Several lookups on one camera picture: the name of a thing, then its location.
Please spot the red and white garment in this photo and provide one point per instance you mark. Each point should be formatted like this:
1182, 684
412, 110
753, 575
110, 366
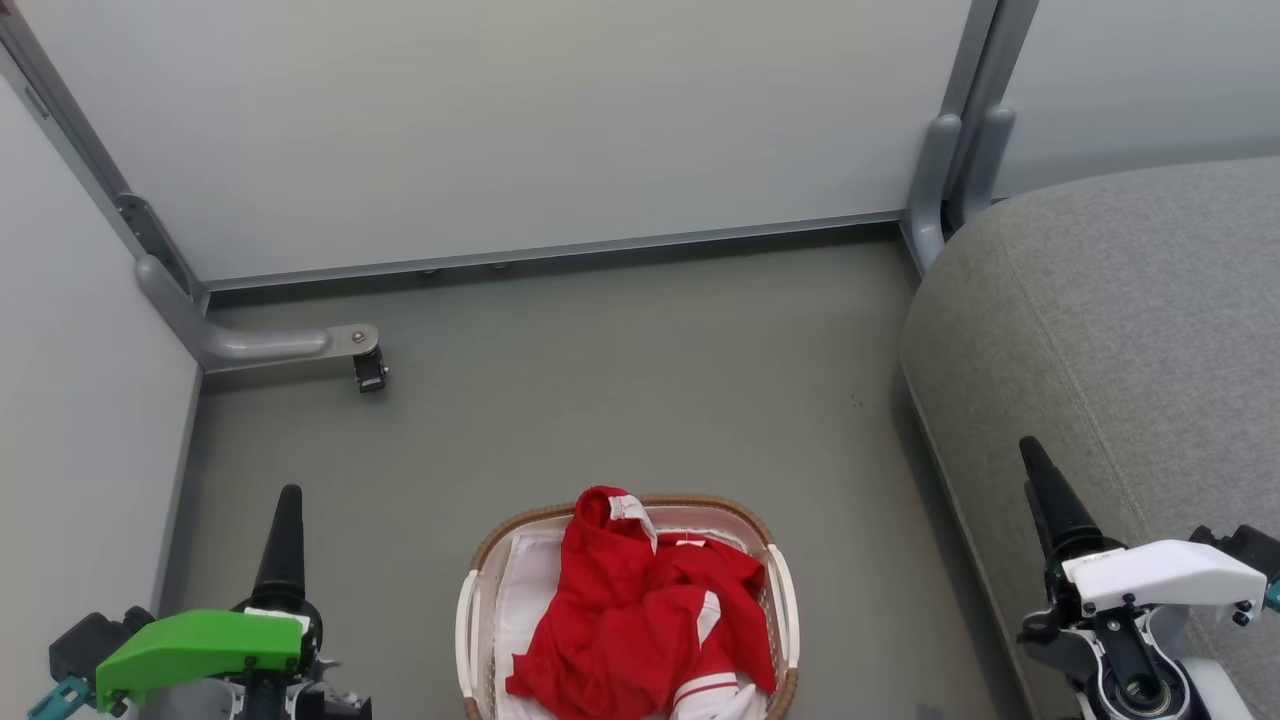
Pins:
620, 620

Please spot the grey partition foot with plate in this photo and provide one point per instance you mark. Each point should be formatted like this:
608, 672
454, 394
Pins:
250, 345

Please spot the white cloth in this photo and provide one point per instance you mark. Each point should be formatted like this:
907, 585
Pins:
525, 590

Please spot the white laundry basket brown rim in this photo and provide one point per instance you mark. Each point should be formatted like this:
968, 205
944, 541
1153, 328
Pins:
785, 600

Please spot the grey fabric sofa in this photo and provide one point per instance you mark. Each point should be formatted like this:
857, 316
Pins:
1120, 330

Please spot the grey partition base rail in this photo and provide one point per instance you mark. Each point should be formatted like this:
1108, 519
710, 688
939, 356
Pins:
550, 249

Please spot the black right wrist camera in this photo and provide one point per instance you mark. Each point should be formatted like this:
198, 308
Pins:
1245, 548

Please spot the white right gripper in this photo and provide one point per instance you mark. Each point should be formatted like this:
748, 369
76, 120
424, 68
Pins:
1160, 575

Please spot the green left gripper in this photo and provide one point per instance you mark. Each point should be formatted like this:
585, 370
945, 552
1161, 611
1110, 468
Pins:
200, 645

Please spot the grey partition post black bracket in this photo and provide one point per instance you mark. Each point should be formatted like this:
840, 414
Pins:
90, 150

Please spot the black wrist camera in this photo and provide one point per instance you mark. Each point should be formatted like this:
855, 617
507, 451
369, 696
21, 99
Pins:
1245, 548
95, 640

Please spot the black caster wheel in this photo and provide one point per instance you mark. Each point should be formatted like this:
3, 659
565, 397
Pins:
369, 373

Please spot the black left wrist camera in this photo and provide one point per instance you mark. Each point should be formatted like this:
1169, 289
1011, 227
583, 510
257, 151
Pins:
95, 640

